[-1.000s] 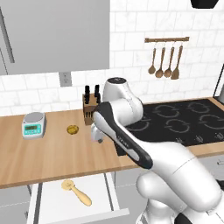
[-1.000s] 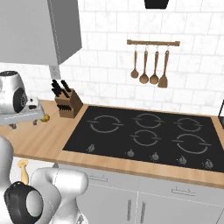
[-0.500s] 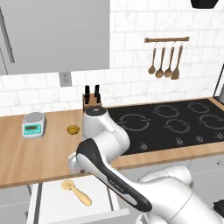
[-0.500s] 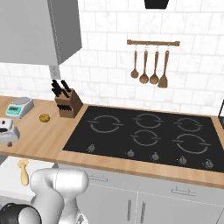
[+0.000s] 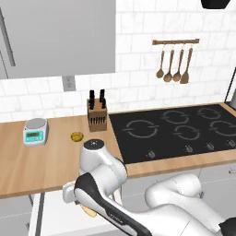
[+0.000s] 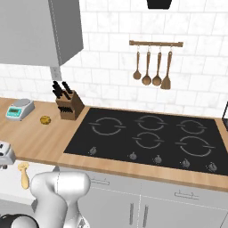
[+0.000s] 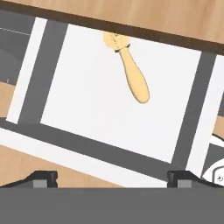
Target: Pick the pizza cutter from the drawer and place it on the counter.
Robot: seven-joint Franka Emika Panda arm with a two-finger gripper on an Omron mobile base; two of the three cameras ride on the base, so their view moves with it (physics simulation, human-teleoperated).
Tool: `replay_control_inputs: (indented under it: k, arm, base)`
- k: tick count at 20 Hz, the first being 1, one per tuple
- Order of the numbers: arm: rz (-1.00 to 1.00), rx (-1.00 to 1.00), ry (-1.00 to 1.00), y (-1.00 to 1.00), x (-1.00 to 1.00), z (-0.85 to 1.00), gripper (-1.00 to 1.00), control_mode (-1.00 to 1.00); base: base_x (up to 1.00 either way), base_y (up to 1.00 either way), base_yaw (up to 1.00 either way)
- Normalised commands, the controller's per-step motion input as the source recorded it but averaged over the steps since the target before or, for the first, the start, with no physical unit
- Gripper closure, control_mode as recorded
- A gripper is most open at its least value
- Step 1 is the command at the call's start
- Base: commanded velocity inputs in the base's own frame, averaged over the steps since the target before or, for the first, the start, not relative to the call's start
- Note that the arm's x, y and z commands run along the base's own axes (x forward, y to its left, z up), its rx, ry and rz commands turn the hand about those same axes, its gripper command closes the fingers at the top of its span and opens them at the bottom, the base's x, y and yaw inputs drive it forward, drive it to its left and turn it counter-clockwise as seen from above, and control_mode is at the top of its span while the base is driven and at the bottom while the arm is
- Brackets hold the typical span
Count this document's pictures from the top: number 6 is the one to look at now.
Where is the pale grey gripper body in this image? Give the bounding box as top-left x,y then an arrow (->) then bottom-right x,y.
0,147 -> 17,167

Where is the white open drawer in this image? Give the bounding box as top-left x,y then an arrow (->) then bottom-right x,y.
0,160 -> 61,216

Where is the narrow grey drawer front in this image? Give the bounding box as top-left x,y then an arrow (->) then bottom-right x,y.
85,171 -> 143,198

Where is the wide grey drawer front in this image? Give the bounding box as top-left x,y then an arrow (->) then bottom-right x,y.
140,180 -> 228,212

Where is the grey kitchen scale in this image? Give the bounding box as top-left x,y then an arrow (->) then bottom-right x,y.
5,98 -> 36,122

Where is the small yellow-brown round food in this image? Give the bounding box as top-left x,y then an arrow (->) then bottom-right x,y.
39,115 -> 53,126

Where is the wooden knife block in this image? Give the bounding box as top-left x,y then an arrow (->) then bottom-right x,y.
54,90 -> 86,121

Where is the grey cupboard door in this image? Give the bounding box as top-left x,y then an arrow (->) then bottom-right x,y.
77,187 -> 141,228
139,195 -> 228,228

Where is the black hob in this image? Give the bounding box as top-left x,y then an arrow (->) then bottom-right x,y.
62,107 -> 228,177

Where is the small wooden spoon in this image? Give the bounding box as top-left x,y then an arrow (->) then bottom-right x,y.
132,51 -> 143,81

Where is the wooden ladle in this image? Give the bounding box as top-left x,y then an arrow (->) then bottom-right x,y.
151,52 -> 163,87
141,51 -> 153,86

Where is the wooden spatula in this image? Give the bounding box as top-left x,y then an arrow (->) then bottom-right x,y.
159,51 -> 174,91

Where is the black range hood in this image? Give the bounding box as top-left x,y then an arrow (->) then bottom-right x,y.
146,0 -> 174,10

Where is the black-handled knife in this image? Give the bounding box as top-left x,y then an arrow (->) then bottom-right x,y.
52,88 -> 63,100
61,80 -> 73,95
52,80 -> 62,94
61,90 -> 72,101

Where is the grey drawer handle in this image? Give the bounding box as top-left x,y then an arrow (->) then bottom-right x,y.
90,176 -> 110,186
174,191 -> 200,200

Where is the grey wall socket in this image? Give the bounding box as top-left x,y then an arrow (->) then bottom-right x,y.
50,66 -> 63,82

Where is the grey wall cupboard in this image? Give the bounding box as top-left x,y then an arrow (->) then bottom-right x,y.
0,0 -> 85,67

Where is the grey cupboard door handle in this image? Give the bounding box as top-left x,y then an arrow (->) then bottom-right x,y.
142,204 -> 149,228
128,202 -> 134,226

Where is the wooden utensil rail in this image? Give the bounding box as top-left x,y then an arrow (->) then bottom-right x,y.
128,40 -> 184,49

